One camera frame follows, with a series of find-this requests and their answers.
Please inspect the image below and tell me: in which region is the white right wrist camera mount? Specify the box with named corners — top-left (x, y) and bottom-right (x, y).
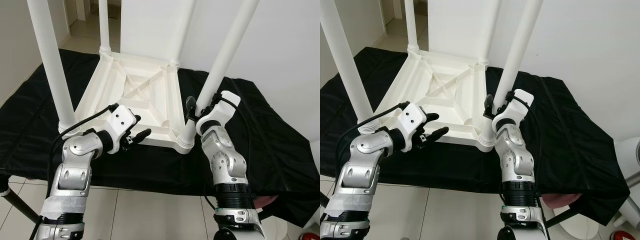
top-left (492, 89), bottom-right (535, 135)
top-left (196, 91), bottom-right (242, 137)

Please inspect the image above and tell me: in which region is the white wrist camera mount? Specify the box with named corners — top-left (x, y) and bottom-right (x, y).
top-left (101, 104), bottom-right (138, 153)
top-left (196, 91), bottom-right (242, 137)
top-left (492, 89), bottom-right (535, 135)
top-left (395, 101), bottom-right (428, 152)

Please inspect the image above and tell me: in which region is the dark grey table leg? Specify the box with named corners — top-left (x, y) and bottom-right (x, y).
top-left (547, 205), bottom-right (583, 226)
top-left (260, 202), bottom-right (281, 221)

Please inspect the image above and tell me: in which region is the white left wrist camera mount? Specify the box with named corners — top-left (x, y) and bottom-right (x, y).
top-left (101, 104), bottom-right (138, 153)
top-left (395, 101), bottom-right (428, 152)

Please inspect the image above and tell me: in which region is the black tablecloth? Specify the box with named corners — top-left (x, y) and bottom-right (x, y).
top-left (320, 46), bottom-right (631, 226)
top-left (0, 48), bottom-right (321, 228)

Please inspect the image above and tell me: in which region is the white plastic table top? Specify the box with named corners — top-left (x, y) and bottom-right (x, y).
top-left (370, 49), bottom-right (496, 152)
top-left (60, 51), bottom-right (196, 153)

